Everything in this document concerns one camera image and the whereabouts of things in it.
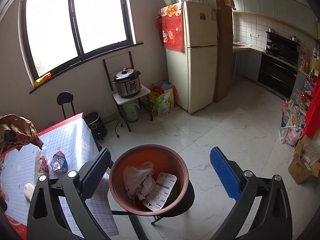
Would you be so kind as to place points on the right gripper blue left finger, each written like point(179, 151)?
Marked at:
point(92, 172)

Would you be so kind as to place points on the colourful bags by fridge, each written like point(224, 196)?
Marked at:
point(162, 98)

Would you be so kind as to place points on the plastic bags pile on floor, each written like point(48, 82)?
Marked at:
point(292, 123)

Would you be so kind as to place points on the black air fryer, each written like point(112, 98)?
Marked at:
point(96, 125)

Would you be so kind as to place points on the white printed paper sheet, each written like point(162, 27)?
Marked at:
point(159, 194)

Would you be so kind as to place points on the red cloth on refrigerator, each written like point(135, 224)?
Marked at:
point(169, 24)

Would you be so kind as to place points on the person's left hand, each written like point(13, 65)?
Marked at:
point(3, 194)

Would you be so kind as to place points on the blue snack wrapper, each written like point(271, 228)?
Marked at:
point(59, 163)

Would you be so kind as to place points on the white refrigerator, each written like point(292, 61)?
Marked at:
point(193, 69)

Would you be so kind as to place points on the dark framed window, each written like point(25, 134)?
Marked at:
point(59, 35)

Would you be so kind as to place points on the clear plastic clamshell container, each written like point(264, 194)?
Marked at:
point(41, 164)

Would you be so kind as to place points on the yellow package on windowsill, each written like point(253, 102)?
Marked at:
point(42, 79)

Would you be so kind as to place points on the brown snack wrapper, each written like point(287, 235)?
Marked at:
point(17, 131)

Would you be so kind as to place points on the white green plastic bag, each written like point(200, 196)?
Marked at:
point(138, 180)

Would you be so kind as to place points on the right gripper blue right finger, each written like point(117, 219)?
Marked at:
point(225, 173)

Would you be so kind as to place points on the cardboard box on floor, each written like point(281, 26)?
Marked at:
point(305, 162)

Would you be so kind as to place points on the silver electric pressure cooker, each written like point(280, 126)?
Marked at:
point(127, 82)

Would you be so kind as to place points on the black round-back chair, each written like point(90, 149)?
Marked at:
point(64, 98)

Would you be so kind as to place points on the brown plastic trash bin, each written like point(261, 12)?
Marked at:
point(164, 160)

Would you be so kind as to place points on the green white kettle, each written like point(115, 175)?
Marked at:
point(130, 109)

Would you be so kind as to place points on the red hanging garment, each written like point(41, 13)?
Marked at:
point(312, 120)

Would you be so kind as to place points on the black kitchen stove unit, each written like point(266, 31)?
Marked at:
point(279, 65)

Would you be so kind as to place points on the black stool under bin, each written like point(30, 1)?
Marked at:
point(184, 205)

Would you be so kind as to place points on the small white side table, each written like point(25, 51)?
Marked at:
point(142, 98)

